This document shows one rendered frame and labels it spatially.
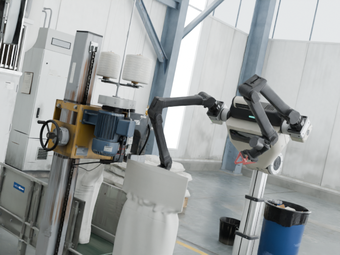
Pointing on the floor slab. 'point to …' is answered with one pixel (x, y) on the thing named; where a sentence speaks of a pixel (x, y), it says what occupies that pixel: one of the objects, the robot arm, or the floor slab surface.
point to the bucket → (228, 230)
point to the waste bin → (282, 228)
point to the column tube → (65, 115)
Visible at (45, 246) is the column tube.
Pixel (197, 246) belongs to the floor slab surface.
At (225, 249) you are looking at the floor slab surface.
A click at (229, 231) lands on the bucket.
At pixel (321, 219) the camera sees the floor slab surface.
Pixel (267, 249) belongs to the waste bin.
